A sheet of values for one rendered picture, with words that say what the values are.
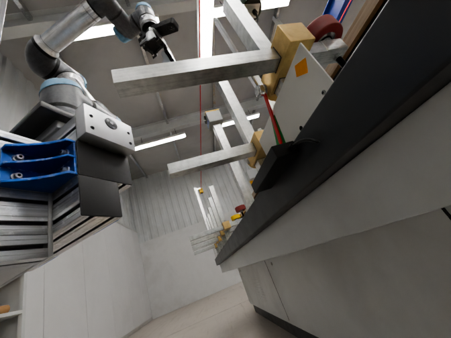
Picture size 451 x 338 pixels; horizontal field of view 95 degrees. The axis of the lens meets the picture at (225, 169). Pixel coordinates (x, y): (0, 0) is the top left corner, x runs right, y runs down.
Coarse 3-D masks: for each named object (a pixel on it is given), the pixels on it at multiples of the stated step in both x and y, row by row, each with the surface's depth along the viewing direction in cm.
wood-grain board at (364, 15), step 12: (372, 0) 40; (384, 0) 39; (360, 12) 42; (372, 12) 41; (360, 24) 43; (348, 36) 46; (348, 48) 47; (336, 72) 53; (252, 192) 132; (240, 216) 176
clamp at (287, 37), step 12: (288, 24) 36; (300, 24) 36; (276, 36) 37; (288, 36) 34; (300, 36) 34; (312, 36) 35; (276, 48) 38; (288, 48) 35; (288, 60) 37; (276, 72) 39; (276, 84) 41; (276, 96) 44
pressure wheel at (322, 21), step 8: (320, 16) 41; (328, 16) 41; (312, 24) 41; (320, 24) 40; (328, 24) 40; (336, 24) 40; (312, 32) 41; (320, 32) 40; (328, 32) 41; (336, 32) 42; (320, 40) 42; (344, 64) 40
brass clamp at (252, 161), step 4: (256, 132) 56; (260, 132) 56; (252, 136) 57; (256, 136) 55; (260, 136) 55; (252, 140) 58; (256, 140) 56; (256, 144) 56; (256, 148) 57; (260, 148) 55; (256, 152) 58; (260, 152) 57; (264, 152) 58; (256, 156) 59; (260, 156) 59; (264, 156) 60; (248, 160) 65; (252, 160) 62; (256, 160) 61; (248, 164) 66; (252, 164) 63
